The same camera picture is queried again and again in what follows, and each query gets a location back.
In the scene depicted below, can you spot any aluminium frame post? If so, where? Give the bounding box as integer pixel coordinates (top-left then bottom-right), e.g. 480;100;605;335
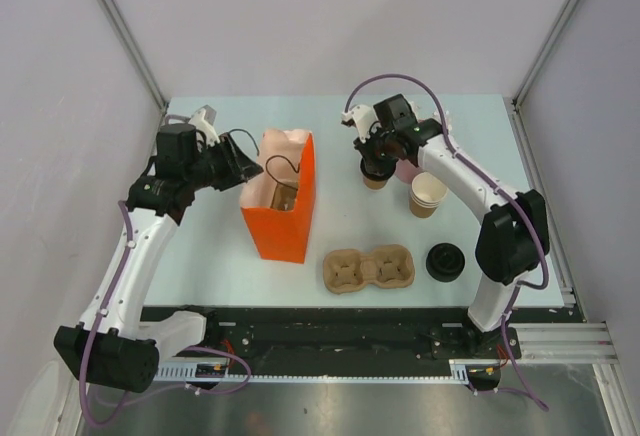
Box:
511;0;582;110
97;0;168;114

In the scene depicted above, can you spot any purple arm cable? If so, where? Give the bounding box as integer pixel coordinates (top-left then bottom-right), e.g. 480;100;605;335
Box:
79;114;251;427
343;73;551;412

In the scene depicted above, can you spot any brown paper coffee cup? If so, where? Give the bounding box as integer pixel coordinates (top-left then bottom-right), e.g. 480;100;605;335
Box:
363;175;388;191

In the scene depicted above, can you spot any grey slotted cable duct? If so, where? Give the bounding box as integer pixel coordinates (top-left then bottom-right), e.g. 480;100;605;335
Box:
149;360;471;386

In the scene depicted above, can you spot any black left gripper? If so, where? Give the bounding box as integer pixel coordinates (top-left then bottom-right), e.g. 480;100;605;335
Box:
185;132;263;191

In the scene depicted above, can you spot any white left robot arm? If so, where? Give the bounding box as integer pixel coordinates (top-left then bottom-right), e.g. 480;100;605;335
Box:
53;122;263;393

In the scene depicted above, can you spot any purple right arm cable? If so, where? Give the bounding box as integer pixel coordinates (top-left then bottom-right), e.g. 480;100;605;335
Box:
343;73;551;412

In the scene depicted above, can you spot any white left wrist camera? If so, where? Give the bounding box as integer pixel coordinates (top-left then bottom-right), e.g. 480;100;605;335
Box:
188;105;220;146

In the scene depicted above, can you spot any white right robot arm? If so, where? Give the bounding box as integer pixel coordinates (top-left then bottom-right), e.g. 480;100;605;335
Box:
341;94;550;357

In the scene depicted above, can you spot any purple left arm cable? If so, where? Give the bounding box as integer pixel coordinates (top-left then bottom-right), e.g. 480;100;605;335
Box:
79;114;251;427

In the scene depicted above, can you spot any aluminium frame post right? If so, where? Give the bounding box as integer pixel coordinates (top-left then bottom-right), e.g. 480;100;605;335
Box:
511;0;582;110

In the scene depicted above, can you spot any pink straw holder cup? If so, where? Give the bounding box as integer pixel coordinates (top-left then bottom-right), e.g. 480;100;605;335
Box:
394;115;441;185

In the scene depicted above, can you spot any aluminium frame post left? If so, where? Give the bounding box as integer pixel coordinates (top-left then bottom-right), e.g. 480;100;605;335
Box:
97;0;168;114

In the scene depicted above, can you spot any stack of black lids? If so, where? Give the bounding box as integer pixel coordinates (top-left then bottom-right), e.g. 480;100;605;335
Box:
425;242;466;283

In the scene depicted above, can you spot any orange paper takeout bag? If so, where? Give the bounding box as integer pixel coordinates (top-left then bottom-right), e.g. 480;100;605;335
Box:
239;129;316;264

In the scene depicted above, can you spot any brown pulp cup carrier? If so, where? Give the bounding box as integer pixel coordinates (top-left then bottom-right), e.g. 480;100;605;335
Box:
270;183;298;211

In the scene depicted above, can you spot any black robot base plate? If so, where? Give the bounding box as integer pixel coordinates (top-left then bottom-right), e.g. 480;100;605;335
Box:
142;305;522;359

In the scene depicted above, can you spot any stack of brown paper cups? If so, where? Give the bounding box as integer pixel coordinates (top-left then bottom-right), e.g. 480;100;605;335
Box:
409;172;448;218

